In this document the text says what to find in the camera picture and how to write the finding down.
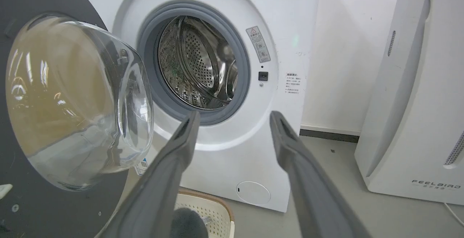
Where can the cream perforated laundry basket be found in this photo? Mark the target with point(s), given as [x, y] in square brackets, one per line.
[214, 212]

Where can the dark grey cloth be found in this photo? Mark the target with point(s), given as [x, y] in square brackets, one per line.
[188, 224]

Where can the white air purifier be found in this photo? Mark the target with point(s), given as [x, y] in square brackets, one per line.
[420, 96]

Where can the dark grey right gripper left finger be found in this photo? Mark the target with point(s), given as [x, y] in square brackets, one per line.
[159, 191]

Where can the dark grey washing machine door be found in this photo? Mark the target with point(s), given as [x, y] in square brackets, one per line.
[54, 104]

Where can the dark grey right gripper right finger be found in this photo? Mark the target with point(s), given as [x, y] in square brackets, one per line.
[311, 187]

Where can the white front-load washing machine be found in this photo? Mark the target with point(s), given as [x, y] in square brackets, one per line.
[224, 67]

